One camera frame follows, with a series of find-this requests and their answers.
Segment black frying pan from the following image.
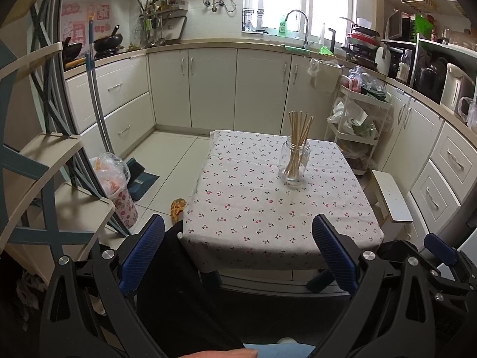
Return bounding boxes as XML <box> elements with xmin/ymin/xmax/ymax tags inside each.
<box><xmin>61</xmin><ymin>37</ymin><xmax>83</xmax><ymax>64</ymax></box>

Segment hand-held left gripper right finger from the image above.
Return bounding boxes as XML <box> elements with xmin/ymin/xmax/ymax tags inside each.
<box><xmin>312</xmin><ymin>214</ymin><xmax>436</xmax><ymax>358</ymax></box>

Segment black wire basket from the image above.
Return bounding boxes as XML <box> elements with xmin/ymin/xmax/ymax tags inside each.
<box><xmin>242</xmin><ymin>7</ymin><xmax>265</xmax><ymax>34</ymax></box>

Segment clear plastic bag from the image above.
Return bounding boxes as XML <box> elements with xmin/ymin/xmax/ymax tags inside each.
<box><xmin>307</xmin><ymin>58</ymin><xmax>341</xmax><ymax>94</ymax></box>
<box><xmin>458</xmin><ymin>97</ymin><xmax>477</xmax><ymax>131</ymax></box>

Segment white plastic bag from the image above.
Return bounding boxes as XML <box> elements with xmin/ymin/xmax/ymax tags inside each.
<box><xmin>328</xmin><ymin>97</ymin><xmax>368</xmax><ymax>135</ymax></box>

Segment orange patterned slipper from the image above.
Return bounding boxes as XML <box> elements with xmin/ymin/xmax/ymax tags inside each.
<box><xmin>171</xmin><ymin>198</ymin><xmax>188</xmax><ymax>224</ymax></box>

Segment black wok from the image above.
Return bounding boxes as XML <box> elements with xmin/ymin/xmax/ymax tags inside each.
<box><xmin>93</xmin><ymin>25</ymin><xmax>123</xmax><ymax>53</ymax></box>

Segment clear glass jar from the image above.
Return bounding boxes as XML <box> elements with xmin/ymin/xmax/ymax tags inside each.
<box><xmin>279</xmin><ymin>136</ymin><xmax>311</xmax><ymax>183</ymax></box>

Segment floral trash bin with bag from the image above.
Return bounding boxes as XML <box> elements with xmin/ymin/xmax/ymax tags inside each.
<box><xmin>90</xmin><ymin>152</ymin><xmax>139</xmax><ymax>230</ymax></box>

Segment bunch of wooden chopsticks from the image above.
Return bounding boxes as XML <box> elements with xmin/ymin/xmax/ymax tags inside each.
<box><xmin>287</xmin><ymin>111</ymin><xmax>315</xmax><ymax>178</ymax></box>

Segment cream kitchen drawer unit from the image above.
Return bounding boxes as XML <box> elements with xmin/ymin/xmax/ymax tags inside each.
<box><xmin>63</xmin><ymin>54</ymin><xmax>157</xmax><ymax>157</ymax></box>

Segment pink wall stickers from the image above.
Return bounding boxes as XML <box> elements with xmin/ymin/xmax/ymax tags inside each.
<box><xmin>61</xmin><ymin>0</ymin><xmax>112</xmax><ymax>43</ymax></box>

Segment white wooden stool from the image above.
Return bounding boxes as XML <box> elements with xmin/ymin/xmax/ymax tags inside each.
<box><xmin>372</xmin><ymin>169</ymin><xmax>413</xmax><ymax>228</ymax></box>

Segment cream kitchen door cabinets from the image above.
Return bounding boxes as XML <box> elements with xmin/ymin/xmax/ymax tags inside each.
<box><xmin>147</xmin><ymin>47</ymin><xmax>343</xmax><ymax>142</ymax></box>

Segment person's left hand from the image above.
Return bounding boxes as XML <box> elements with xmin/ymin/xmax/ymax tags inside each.
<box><xmin>175</xmin><ymin>348</ymin><xmax>259</xmax><ymax>358</ymax></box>

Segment chrome kitchen faucet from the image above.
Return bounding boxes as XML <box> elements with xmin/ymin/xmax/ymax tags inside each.
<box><xmin>285</xmin><ymin>9</ymin><xmax>310</xmax><ymax>47</ymax></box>

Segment person's black trousers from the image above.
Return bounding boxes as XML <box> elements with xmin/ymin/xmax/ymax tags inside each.
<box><xmin>136</xmin><ymin>220</ymin><xmax>425</xmax><ymax>353</ymax></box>

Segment small toaster oven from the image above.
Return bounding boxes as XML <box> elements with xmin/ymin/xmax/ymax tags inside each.
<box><xmin>385</xmin><ymin>10</ymin><xmax>414</xmax><ymax>41</ymax></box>

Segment white storage trolley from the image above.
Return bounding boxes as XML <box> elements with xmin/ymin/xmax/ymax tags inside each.
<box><xmin>324</xmin><ymin>84</ymin><xmax>393</xmax><ymax>176</ymax></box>

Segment green box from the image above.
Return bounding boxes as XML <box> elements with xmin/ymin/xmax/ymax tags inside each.
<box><xmin>413</xmin><ymin>14</ymin><xmax>435</xmax><ymax>41</ymax></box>

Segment cherry print tablecloth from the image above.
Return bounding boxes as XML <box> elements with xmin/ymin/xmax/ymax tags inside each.
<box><xmin>178</xmin><ymin>130</ymin><xmax>385</xmax><ymax>273</ymax></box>

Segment black rice cooker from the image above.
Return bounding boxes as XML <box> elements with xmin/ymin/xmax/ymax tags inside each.
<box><xmin>413</xmin><ymin>58</ymin><xmax>448</xmax><ymax>101</ymax></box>

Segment beige kitchen countertop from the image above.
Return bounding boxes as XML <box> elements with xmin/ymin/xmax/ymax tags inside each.
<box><xmin>63</xmin><ymin>37</ymin><xmax>477</xmax><ymax>135</ymax></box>

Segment grey long-handled broom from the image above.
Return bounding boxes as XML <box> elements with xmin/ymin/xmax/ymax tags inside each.
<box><xmin>86</xmin><ymin>13</ymin><xmax>112</xmax><ymax>157</ymax></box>

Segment cream kitchen base cabinets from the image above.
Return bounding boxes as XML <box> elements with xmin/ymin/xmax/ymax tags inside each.
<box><xmin>380</xmin><ymin>82</ymin><xmax>477</xmax><ymax>254</ymax></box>

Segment white thermo pot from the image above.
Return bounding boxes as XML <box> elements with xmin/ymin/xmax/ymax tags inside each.
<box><xmin>440</xmin><ymin>63</ymin><xmax>476</xmax><ymax>110</ymax></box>

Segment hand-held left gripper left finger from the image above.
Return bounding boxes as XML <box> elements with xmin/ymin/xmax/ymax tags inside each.
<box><xmin>39</xmin><ymin>214</ymin><xmax>166</xmax><ymax>358</ymax></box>

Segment dish rack with dishes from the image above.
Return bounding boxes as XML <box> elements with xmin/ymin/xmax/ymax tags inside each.
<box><xmin>345</xmin><ymin>17</ymin><xmax>384</xmax><ymax>70</ymax></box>

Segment white jug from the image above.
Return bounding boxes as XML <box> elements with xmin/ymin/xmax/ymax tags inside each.
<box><xmin>374</xmin><ymin>43</ymin><xmax>390</xmax><ymax>77</ymax></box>

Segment cream and teal shelf rack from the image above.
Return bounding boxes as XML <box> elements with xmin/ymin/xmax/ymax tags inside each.
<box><xmin>0</xmin><ymin>43</ymin><xmax>116</xmax><ymax>280</ymax></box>

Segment blue dustpan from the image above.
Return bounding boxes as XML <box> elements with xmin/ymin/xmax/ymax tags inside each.
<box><xmin>125</xmin><ymin>158</ymin><xmax>160</xmax><ymax>201</ymax></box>

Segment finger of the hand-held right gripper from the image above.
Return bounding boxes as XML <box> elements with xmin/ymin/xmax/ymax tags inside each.
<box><xmin>423</xmin><ymin>266</ymin><xmax>472</xmax><ymax>303</ymax></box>
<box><xmin>425</xmin><ymin>233</ymin><xmax>477</xmax><ymax>288</ymax></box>

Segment wall utensil rack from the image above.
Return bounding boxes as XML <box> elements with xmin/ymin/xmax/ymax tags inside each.
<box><xmin>132</xmin><ymin>0</ymin><xmax>189</xmax><ymax>47</ymax></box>

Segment light blue cloth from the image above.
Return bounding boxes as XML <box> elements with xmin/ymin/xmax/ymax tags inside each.
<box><xmin>242</xmin><ymin>343</ymin><xmax>317</xmax><ymax>358</ymax></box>

